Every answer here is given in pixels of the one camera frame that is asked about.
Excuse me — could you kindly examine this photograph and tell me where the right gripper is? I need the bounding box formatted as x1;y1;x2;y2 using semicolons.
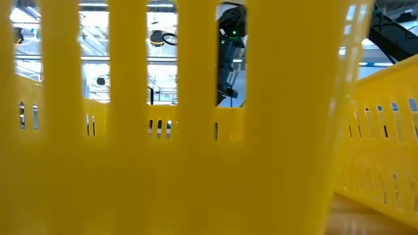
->
217;39;246;106

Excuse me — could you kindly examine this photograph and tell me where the yellow plastic basket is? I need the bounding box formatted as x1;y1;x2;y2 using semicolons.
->
0;0;376;235
332;54;418;229

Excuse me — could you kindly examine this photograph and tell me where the white pillar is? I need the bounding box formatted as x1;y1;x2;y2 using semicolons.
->
80;63;91;99

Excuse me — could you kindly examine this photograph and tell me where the black ceiling camera yellow cable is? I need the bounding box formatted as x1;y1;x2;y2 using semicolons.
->
149;29;166;47
12;26;25;45

